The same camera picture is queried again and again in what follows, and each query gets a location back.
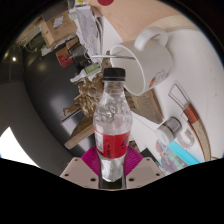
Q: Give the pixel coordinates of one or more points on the white tape roll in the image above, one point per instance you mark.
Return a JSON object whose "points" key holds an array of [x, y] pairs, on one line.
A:
{"points": [[187, 142]]}

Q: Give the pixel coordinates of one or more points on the dark wooden crate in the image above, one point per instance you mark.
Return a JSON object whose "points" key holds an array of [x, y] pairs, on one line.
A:
{"points": [[77, 53]]}

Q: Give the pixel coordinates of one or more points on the small green-label pump bottle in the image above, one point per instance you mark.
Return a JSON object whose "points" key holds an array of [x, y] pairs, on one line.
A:
{"points": [[88, 70]]}

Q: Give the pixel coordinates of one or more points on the round ceiling spotlight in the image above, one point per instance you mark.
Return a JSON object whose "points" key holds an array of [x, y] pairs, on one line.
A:
{"points": [[14, 59]]}

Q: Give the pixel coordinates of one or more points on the grey printed newspaper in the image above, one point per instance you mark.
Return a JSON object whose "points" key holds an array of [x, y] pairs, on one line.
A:
{"points": [[87, 30]]}

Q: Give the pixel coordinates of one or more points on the clear red-label drink bottle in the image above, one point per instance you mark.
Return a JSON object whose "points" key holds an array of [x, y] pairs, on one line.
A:
{"points": [[112, 133]]}

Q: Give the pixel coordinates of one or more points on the flat round red coaster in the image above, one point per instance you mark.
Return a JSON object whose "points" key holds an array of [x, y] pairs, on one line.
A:
{"points": [[106, 2]]}

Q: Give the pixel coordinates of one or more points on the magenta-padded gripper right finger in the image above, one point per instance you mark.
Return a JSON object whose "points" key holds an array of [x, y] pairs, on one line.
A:
{"points": [[146, 170]]}

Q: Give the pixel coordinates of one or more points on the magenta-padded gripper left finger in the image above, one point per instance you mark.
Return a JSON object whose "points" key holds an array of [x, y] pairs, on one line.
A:
{"points": [[78, 171]]}

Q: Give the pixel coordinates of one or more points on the open cardboard box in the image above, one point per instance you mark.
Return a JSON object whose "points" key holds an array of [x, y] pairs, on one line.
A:
{"points": [[56, 28]]}

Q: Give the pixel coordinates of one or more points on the long ceiling light panel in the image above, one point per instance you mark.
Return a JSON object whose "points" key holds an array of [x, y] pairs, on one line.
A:
{"points": [[13, 150]]}

